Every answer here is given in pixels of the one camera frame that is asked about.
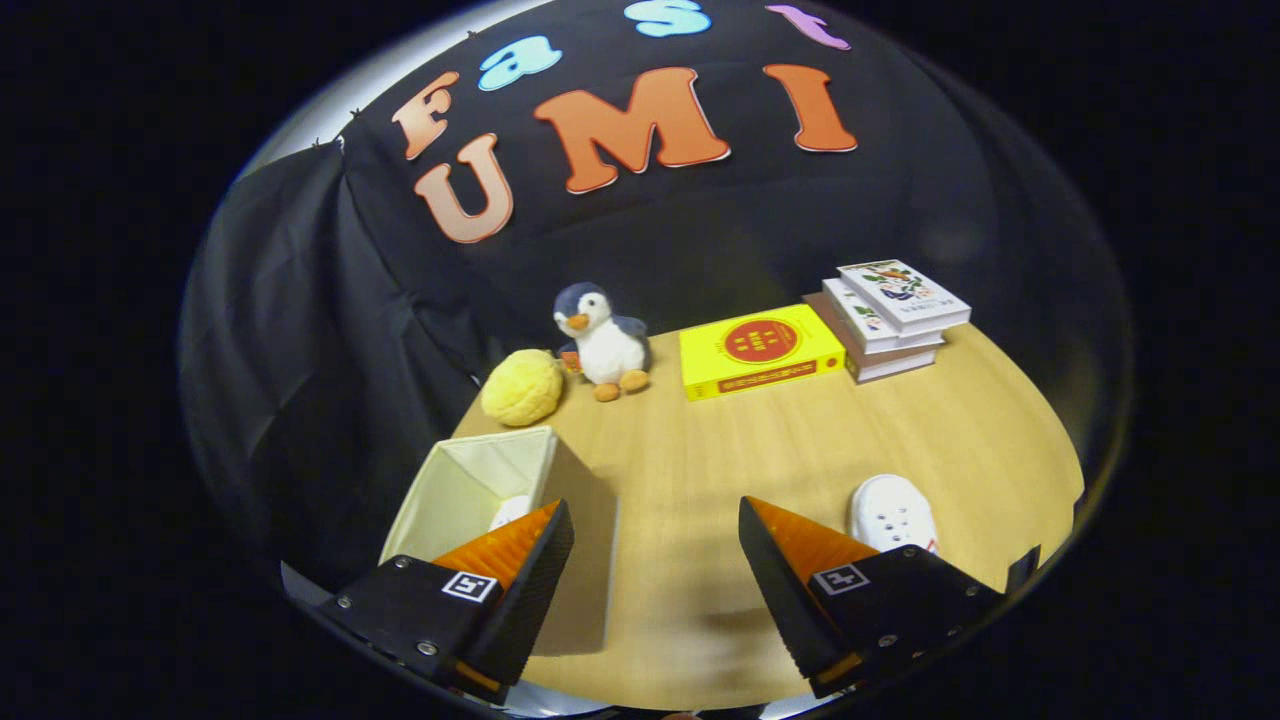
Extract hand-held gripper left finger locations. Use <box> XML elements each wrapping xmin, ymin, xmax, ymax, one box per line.
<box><xmin>315</xmin><ymin>500</ymin><xmax>576</xmax><ymax>704</ymax></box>

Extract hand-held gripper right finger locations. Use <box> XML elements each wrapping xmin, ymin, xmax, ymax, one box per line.
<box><xmin>737</xmin><ymin>496</ymin><xmax>1006</xmax><ymax>700</ymax></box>

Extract beige fabric storage box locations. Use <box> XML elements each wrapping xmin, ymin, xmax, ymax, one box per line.
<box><xmin>378</xmin><ymin>426</ymin><xmax>620</xmax><ymax>658</ymax></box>

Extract yellow plush ball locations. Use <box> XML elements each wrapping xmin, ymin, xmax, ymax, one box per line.
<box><xmin>481</xmin><ymin>349</ymin><xmax>566</xmax><ymax>428</ymax></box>

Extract yellow book with red circle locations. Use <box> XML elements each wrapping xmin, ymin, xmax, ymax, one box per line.
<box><xmin>679</xmin><ymin>304</ymin><xmax>847</xmax><ymax>403</ymax></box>

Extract brown cover book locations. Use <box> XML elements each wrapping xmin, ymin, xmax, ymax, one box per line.
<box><xmin>803</xmin><ymin>292</ymin><xmax>940</xmax><ymax>385</ymax></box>

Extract penguin plush toy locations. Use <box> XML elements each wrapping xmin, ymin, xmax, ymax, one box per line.
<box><xmin>553</xmin><ymin>282</ymin><xmax>653</xmax><ymax>403</ymax></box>

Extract white book with green print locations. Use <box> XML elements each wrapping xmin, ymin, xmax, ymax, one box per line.
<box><xmin>822</xmin><ymin>278</ymin><xmax>946</xmax><ymax>356</ymax></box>

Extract white book with illustrated cover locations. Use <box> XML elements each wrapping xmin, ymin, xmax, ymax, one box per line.
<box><xmin>838</xmin><ymin>260</ymin><xmax>972</xmax><ymax>336</ymax></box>

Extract black backdrop cloth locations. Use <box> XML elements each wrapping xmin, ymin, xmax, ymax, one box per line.
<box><xmin>180</xmin><ymin>0</ymin><xmax>1133</xmax><ymax>591</ymax></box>

